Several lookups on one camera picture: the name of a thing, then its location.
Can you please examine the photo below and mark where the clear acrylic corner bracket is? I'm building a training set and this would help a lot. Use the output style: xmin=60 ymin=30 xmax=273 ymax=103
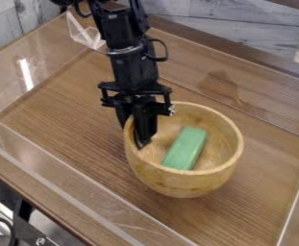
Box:
xmin=66 ymin=12 xmax=106 ymax=50

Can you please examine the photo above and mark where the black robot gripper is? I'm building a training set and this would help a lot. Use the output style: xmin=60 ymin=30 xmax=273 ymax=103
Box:
xmin=98 ymin=47 xmax=174 ymax=149

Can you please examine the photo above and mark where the brown wooden bowl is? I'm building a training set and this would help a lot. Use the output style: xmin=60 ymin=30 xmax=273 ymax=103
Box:
xmin=123 ymin=101 xmax=245 ymax=198

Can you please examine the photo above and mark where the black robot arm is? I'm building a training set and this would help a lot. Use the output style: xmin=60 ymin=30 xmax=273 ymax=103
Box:
xmin=51 ymin=0 xmax=174 ymax=148

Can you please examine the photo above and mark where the green rectangular block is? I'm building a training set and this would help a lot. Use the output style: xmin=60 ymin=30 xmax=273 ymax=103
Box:
xmin=162 ymin=127 xmax=207 ymax=171

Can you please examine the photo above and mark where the black table leg bracket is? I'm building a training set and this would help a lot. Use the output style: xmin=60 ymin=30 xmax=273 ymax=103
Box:
xmin=13 ymin=200 xmax=58 ymax=246

